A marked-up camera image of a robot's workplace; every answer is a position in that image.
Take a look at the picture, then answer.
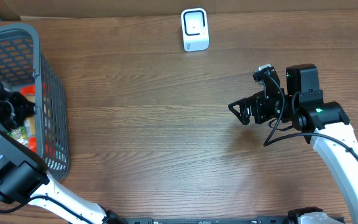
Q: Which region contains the green tea carton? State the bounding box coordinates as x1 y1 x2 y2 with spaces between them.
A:
7 126 29 146

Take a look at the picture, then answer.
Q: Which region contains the orange spaghetti packet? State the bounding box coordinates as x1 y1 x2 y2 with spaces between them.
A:
19 85 37 152

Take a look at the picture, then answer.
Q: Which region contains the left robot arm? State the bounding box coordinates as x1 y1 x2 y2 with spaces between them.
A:
0 85 125 223

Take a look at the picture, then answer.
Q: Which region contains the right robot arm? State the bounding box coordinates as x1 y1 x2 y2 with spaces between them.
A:
228 63 358 223

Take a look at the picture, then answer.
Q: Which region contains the white barcode scanner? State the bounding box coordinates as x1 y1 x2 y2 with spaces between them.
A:
181 8 209 52

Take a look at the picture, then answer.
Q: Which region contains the grey plastic shopping basket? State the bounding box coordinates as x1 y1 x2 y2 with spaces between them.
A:
0 22 70 180

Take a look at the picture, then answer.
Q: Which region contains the cardboard back panel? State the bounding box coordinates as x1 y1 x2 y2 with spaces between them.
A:
0 0 358 21

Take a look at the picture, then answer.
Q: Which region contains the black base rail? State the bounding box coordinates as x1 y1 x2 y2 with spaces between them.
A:
116 216 346 224

